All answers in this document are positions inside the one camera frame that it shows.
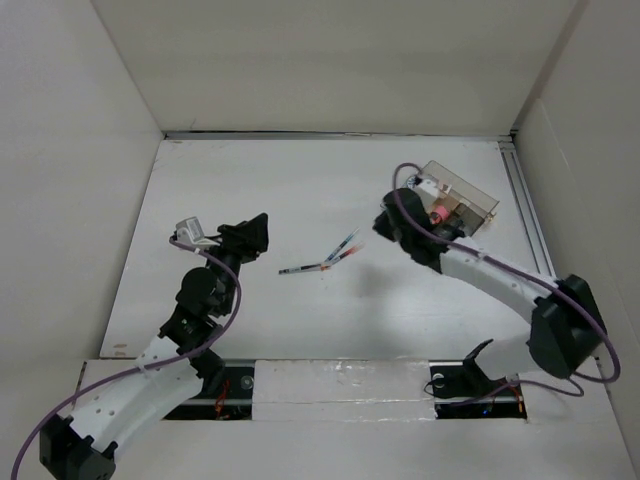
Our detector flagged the black thin pen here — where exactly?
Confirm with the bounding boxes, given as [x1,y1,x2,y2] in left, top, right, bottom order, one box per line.
[278,263,326,275]

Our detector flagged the blue capped pen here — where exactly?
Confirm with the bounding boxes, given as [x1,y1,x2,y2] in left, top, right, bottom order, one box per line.
[324,228,360,264]

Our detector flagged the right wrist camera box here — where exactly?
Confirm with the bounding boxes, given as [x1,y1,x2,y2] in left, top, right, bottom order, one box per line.
[414,179,440,210]

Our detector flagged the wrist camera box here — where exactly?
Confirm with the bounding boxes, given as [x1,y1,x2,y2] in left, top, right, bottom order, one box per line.
[175,217,208,246]
[414,179,440,210]

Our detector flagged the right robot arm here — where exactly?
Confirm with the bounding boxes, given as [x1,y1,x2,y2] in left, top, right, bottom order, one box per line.
[373,188,606,398]

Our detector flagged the pink glue bottle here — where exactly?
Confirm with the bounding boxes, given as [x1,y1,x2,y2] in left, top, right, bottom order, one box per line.
[429,205,450,225]

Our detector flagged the clear desk organizer box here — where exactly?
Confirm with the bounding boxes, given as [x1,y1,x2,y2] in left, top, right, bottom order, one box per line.
[403,161,499,236]

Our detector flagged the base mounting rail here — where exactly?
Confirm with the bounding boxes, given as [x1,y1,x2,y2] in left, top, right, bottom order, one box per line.
[167,360,527,423]

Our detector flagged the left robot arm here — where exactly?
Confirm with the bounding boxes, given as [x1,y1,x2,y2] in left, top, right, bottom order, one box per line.
[37,213,269,479]

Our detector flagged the orange capped pen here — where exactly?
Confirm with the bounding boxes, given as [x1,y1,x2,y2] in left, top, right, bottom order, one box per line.
[320,242,365,271]

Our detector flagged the aluminium rail right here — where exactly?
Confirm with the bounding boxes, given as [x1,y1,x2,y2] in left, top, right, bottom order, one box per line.
[498,137,557,277]

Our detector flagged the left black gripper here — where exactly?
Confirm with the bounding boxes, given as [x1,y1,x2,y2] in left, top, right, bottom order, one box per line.
[193,213,266,315]

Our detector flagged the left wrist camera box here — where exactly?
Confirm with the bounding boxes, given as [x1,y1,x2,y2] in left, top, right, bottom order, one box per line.
[175,217,208,246]

